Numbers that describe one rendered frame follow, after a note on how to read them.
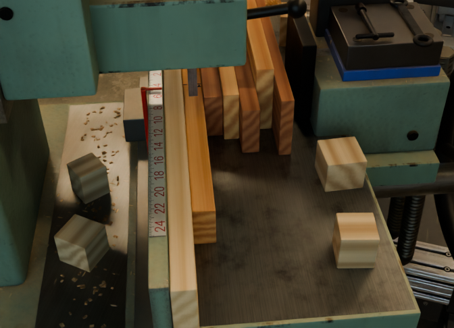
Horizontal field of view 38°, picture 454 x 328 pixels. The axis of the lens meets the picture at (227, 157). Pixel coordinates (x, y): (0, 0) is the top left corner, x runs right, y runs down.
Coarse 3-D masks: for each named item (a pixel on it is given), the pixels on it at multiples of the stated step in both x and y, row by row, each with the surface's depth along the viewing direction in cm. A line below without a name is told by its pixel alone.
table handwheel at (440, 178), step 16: (448, 96) 84; (448, 112) 86; (448, 128) 87; (448, 144) 88; (448, 160) 89; (448, 176) 75; (384, 192) 75; (400, 192) 75; (416, 192) 76; (432, 192) 76; (448, 192) 76; (448, 208) 88; (448, 224) 87; (448, 240) 86
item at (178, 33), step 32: (96, 0) 56; (128, 0) 56; (160, 0) 56; (192, 0) 56; (224, 0) 56; (96, 32) 57; (128, 32) 57; (160, 32) 58; (192, 32) 58; (224, 32) 58; (128, 64) 59; (160, 64) 60; (192, 64) 60; (224, 64) 60
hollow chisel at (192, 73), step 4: (196, 68) 64; (188, 72) 64; (192, 72) 64; (196, 72) 64; (188, 76) 64; (192, 76) 64; (196, 76) 64; (188, 80) 65; (192, 80) 65; (196, 80) 65; (188, 84) 65; (192, 84) 65; (196, 84) 65; (188, 88) 65; (192, 88) 65; (196, 88) 65; (188, 92) 66; (192, 92) 66; (196, 92) 66; (192, 96) 66
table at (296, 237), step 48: (240, 144) 68; (240, 192) 62; (288, 192) 62; (336, 192) 62; (240, 240) 57; (288, 240) 57; (384, 240) 57; (240, 288) 53; (288, 288) 53; (336, 288) 53; (384, 288) 53
